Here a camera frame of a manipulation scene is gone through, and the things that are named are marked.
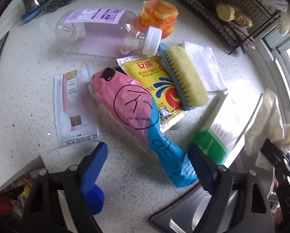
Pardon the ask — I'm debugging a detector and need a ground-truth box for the blue round lid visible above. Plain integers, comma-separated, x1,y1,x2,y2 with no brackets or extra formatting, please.
84,185,105,215

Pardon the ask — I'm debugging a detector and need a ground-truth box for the white green medicine box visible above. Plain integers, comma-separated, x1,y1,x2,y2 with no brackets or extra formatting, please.
191,93,263,167

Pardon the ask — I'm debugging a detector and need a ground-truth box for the white tissue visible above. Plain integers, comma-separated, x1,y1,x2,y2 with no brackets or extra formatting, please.
244,89,290,170

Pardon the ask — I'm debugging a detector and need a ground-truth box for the pink white sachet packet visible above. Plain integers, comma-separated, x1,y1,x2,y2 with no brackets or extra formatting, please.
54,66,102,147

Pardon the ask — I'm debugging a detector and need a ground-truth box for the pink blue snack bag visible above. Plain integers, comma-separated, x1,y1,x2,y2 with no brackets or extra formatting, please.
91,67,197,188

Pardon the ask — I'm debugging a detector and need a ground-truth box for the yellow bristle scrub brush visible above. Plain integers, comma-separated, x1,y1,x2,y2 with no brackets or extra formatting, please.
158,43,209,110

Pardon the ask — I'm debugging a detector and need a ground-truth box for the yellow yeast packet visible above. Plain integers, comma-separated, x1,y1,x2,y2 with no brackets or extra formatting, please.
117,55,186,133

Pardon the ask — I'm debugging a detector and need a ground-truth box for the clear plastic pink-label bottle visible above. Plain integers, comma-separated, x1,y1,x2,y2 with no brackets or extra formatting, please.
55,9,162,58

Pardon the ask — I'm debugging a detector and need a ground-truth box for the orange plastic jar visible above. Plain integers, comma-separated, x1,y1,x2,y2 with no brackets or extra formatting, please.
138,0,179,39

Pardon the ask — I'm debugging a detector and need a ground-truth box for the white folded cloth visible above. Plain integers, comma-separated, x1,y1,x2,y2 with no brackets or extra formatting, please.
180,42,227,92

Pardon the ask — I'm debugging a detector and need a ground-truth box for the white rubber glove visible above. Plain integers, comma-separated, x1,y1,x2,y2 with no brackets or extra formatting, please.
262,0,290,36

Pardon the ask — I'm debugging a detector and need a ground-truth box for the ginger root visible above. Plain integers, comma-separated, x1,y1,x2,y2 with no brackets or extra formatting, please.
215,3,253,28

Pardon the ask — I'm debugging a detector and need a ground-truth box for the blue saucer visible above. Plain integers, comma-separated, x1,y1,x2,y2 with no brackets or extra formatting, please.
21,0,50,23

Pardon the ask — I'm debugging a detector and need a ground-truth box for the black wire shelf rack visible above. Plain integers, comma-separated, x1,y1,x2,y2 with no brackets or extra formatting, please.
179,0,280,54

